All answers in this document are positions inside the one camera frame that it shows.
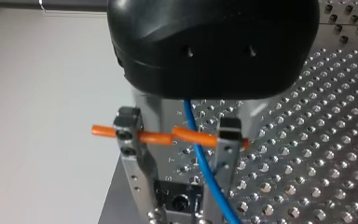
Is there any blue cable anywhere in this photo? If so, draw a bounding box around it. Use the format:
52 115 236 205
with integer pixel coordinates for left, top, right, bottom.
183 98 243 224

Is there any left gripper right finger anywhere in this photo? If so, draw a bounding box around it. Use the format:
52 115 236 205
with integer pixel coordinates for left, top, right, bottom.
198 98 274 224

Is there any metal post with orange clip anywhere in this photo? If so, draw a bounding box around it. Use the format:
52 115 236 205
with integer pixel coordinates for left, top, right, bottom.
90 124 254 149

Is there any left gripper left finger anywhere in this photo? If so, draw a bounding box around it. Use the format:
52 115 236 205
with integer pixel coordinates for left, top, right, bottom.
113 92 170 224

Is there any black panel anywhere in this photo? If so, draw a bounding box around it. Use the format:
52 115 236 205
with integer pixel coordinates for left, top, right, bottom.
0 0 108 13

